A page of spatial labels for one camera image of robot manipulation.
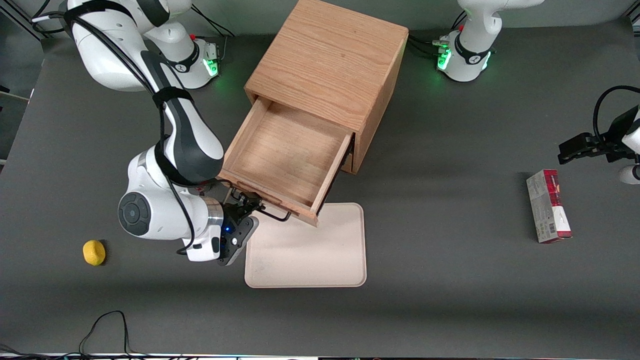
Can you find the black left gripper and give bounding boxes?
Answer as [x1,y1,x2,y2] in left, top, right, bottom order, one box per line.
[558,105,640,165]

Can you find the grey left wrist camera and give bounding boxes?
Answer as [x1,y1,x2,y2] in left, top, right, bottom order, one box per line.
[618,164,640,185]

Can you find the grey and red carton box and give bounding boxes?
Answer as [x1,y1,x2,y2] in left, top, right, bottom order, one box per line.
[526,169,573,244]

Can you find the black left base cables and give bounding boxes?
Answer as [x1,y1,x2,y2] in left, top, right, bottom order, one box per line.
[407,10,469,59]

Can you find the thin black floor cable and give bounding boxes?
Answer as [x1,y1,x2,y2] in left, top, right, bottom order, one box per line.
[77,310,135,359]

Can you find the black base cables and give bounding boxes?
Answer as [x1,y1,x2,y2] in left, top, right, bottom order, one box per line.
[190,5,236,64]
[407,10,469,59]

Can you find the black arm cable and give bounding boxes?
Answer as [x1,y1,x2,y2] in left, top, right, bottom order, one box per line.
[593,85,640,143]
[31,5,197,257]

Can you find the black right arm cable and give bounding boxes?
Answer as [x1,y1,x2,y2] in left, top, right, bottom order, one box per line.
[31,5,197,257]

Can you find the wooden drawer with shelf interior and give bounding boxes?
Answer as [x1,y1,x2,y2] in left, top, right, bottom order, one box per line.
[218,95,357,227]

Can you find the oak wooden drawer cabinet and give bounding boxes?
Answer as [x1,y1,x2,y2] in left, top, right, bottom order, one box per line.
[244,0,411,175]

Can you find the black right base cables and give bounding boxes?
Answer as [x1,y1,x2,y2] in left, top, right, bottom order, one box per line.
[190,5,236,64]

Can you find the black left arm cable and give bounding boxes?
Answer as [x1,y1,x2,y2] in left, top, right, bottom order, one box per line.
[593,85,640,143]

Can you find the black metal drawer handle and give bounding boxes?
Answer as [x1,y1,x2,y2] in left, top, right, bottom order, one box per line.
[231,182,292,222]

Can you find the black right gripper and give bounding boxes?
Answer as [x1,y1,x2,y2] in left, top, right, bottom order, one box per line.
[217,194,265,267]

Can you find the beige plastic tray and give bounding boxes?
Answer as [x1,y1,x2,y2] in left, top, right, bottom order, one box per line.
[244,202,368,289]

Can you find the yellow lemon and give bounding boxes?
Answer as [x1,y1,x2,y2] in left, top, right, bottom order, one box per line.
[82,239,107,266]

